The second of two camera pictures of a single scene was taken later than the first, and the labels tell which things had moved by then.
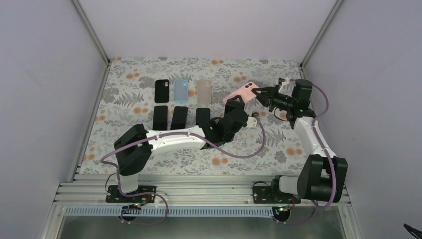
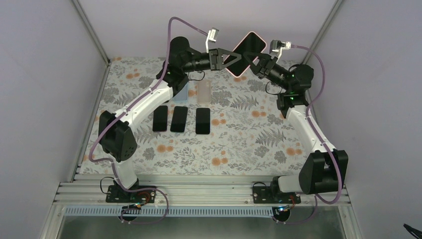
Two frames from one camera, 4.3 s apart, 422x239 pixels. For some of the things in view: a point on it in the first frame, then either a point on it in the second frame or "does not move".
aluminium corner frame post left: [85, 22] does not move
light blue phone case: [181, 89] does not move
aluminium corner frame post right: [318, 37] does not move
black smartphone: [179, 118] does not move
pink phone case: [245, 92] -> [253, 43]
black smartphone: [203, 116] does not move
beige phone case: [204, 91] does not move
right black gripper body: [279, 101] -> [266, 71]
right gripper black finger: [275, 88] -> [249, 56]
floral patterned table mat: [173, 94] does not move
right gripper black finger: [263, 97] -> [255, 60]
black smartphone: [160, 118] does not move
